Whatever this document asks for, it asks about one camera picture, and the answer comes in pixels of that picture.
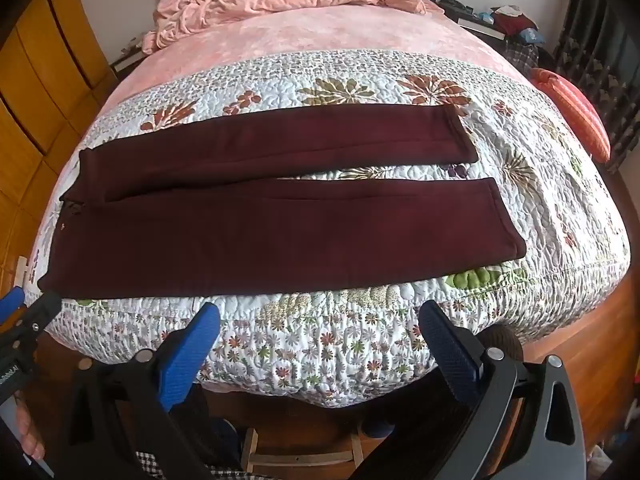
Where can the maroon pants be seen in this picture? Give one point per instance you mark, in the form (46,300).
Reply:
(250,240)

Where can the black nightstand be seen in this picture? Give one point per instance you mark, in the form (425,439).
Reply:
(470,17)

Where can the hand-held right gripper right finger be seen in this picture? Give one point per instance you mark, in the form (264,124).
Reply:
(450,355)

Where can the floral quilt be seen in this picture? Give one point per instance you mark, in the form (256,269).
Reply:
(300,340)

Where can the wooden stool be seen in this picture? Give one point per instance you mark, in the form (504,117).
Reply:
(300,455)

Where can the person's left hand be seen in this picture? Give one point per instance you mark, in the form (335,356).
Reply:
(27,430)

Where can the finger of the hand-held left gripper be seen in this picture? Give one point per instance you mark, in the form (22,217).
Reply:
(12,299)
(37,317)

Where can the wooden wardrobe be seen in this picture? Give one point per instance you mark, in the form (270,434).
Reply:
(40,85)

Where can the checkered cloth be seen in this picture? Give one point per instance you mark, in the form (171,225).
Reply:
(170,467)

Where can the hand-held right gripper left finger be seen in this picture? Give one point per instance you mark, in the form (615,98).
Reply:
(190,360)

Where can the pink bed sheet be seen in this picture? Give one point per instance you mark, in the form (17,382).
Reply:
(300,30)

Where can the orange pillow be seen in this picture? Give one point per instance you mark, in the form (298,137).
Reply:
(575,105)

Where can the plaid cloth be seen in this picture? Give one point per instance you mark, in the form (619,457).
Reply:
(520,54)

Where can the dark red cloth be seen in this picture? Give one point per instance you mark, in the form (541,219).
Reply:
(517,21)

